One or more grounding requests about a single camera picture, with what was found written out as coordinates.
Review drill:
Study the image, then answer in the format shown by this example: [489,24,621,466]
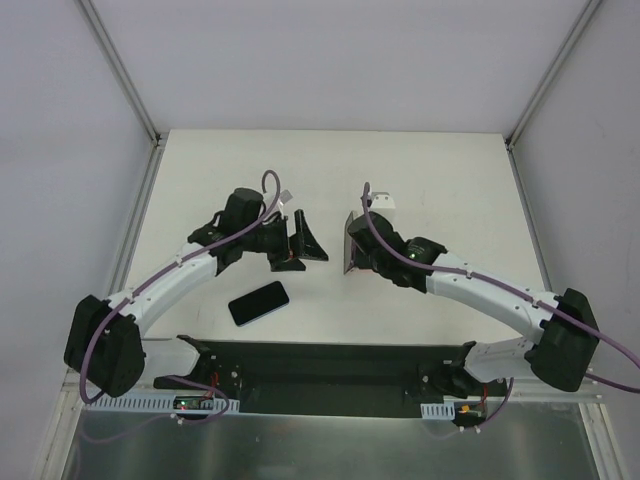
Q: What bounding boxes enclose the beige phone with case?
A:
[343,210,357,275]

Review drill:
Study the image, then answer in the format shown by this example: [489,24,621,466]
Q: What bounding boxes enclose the blue smartphone black screen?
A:
[228,281,290,327]

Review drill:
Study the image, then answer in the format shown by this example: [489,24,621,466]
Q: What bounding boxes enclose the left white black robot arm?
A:
[63,188,329,397]

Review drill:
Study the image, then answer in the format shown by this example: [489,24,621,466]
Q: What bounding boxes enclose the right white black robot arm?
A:
[345,212,599,398]

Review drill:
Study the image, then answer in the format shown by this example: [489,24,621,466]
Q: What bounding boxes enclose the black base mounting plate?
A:
[185,340,466,418]

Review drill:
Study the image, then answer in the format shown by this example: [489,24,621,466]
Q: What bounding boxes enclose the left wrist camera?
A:
[278,190,293,205]

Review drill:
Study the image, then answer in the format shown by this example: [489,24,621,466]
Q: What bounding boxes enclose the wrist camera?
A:
[368,192,396,223]
[278,190,293,205]

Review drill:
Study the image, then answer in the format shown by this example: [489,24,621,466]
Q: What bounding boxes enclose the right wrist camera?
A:
[368,192,396,223]

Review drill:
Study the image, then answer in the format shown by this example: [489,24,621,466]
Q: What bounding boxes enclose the right white cable duct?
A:
[420,401,456,421]

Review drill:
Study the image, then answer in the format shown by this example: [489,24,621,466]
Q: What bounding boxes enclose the white cable duct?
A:
[420,401,456,421]
[88,393,240,415]

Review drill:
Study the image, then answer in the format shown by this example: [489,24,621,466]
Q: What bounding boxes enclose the left white cable duct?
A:
[88,393,240,415]

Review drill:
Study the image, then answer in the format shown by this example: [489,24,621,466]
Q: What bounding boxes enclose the left aluminium frame post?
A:
[74,0,169,147]

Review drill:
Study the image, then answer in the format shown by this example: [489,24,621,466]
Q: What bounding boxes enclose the aluminium frame post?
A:
[74,0,169,147]
[503,0,604,151]

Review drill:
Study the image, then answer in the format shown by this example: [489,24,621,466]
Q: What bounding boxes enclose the right aluminium frame post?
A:
[503,0,604,151]

